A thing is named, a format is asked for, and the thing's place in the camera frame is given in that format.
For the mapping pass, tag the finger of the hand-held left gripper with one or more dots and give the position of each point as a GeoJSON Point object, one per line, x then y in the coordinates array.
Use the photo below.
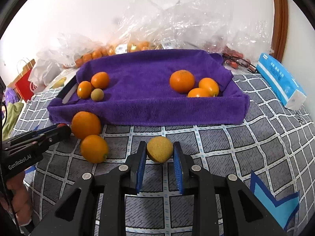
{"type": "Point", "coordinates": [56, 135]}
{"type": "Point", "coordinates": [39, 131]}

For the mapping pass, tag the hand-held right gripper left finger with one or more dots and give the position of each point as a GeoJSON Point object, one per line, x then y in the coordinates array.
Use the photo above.
{"type": "Point", "coordinates": [140, 167]}

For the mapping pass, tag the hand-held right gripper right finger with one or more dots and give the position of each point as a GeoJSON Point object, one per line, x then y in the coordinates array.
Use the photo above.
{"type": "Point", "coordinates": [177, 169]}

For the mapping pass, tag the yellow-brown round fruit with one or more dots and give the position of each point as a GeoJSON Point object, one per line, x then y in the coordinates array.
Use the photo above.
{"type": "Point", "coordinates": [159, 149]}

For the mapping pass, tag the large round orange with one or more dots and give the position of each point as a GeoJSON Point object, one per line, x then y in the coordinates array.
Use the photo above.
{"type": "Point", "coordinates": [86, 125]}

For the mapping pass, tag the oval kumquat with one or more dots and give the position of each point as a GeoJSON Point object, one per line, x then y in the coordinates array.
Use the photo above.
{"type": "Point", "coordinates": [84, 89]}
{"type": "Point", "coordinates": [209, 86]}

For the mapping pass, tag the greenish-brown round fruit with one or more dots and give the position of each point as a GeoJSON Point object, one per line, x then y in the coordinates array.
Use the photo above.
{"type": "Point", "coordinates": [97, 95]}

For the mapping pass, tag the small round orange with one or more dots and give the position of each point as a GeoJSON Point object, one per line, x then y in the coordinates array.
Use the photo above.
{"type": "Point", "coordinates": [100, 80]}

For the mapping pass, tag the purple towel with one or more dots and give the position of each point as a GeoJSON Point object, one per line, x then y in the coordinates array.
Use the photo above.
{"type": "Point", "coordinates": [147, 83]}

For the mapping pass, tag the large mandarin orange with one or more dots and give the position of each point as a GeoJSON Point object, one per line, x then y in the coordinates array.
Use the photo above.
{"type": "Point", "coordinates": [182, 81]}

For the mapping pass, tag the pile of red fruits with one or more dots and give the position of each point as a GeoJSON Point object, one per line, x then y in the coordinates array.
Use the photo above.
{"type": "Point", "coordinates": [233, 54]}

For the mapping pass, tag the person's left hand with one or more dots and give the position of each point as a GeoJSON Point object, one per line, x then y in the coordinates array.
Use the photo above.
{"type": "Point", "coordinates": [23, 201]}

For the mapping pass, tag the small blue tape piece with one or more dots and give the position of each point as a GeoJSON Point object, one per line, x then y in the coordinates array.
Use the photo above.
{"type": "Point", "coordinates": [30, 169]}

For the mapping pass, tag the green cloth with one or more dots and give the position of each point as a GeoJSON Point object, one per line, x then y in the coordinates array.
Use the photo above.
{"type": "Point", "coordinates": [12, 118]}

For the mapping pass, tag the oval orange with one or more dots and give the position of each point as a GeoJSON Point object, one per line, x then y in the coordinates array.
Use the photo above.
{"type": "Point", "coordinates": [94, 148]}

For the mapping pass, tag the purple fuzzy object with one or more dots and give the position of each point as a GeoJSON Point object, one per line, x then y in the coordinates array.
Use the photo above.
{"type": "Point", "coordinates": [12, 94]}

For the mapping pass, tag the red paper bag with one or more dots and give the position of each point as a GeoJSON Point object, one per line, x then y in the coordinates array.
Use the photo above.
{"type": "Point", "coordinates": [24, 86]}

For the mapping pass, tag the grey checked bed sheet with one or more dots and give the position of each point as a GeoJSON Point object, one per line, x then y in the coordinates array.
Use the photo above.
{"type": "Point", "coordinates": [221, 147]}

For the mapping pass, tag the brown paper bag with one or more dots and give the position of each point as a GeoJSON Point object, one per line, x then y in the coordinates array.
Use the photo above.
{"type": "Point", "coordinates": [27, 65]}

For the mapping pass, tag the white plastic bag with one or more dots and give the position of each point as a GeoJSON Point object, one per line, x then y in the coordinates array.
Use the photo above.
{"type": "Point", "coordinates": [46, 64]}

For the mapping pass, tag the pile of bagged oranges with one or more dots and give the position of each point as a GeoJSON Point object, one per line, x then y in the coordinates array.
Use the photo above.
{"type": "Point", "coordinates": [98, 53]}

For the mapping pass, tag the black eyeglasses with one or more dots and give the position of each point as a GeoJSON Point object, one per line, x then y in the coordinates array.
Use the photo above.
{"type": "Point", "coordinates": [242, 62]}

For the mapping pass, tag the blue tissue pack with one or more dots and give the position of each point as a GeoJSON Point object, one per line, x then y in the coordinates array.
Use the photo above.
{"type": "Point", "coordinates": [278, 78]}

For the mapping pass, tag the wooden door frame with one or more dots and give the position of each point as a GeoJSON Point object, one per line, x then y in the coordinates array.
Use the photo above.
{"type": "Point", "coordinates": [280, 22]}

